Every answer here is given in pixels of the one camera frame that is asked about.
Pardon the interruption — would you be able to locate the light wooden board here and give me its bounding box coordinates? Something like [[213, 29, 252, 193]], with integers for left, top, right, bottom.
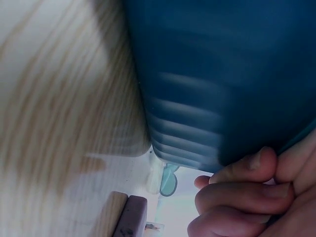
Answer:
[[96, 191, 129, 237]]

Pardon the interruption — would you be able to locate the blue ribbed plastic bin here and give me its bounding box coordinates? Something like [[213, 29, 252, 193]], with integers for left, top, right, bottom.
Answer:
[[122, 0, 316, 175]]

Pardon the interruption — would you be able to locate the person's right hand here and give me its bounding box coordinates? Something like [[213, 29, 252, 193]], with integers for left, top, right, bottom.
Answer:
[[187, 138, 316, 237]]

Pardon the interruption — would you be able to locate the maroon rectangular block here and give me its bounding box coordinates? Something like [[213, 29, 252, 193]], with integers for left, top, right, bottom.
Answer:
[[115, 195, 149, 237]]

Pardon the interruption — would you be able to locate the teal translucent plastic object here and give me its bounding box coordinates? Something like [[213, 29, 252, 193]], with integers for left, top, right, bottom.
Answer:
[[159, 163, 180, 197]]

